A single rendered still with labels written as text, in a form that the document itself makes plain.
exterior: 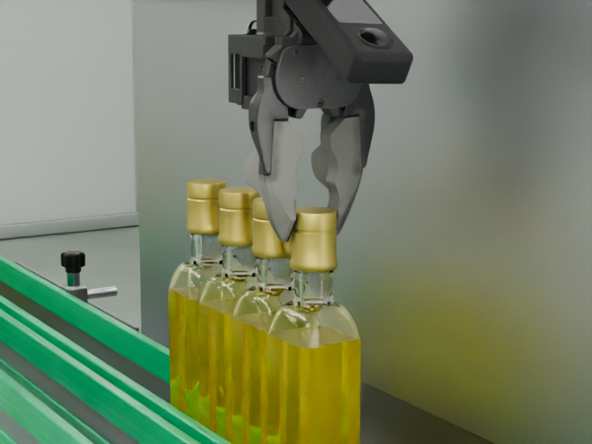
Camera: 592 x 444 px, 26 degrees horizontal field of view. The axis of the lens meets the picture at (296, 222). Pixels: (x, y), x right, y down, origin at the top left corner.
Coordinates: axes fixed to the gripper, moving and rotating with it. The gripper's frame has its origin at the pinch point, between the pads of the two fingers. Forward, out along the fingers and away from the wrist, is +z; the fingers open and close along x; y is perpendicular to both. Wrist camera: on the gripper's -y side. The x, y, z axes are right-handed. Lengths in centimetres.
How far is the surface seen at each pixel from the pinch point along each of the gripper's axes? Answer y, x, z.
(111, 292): 64, -8, 20
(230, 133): 41.7, -13.5, -1.9
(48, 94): 590, -172, 39
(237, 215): 10.0, 1.4, 0.8
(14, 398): 29.0, 14.8, 19.7
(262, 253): 4.8, 1.8, 3.0
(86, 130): 590, -194, 60
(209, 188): 15.6, 1.2, -0.6
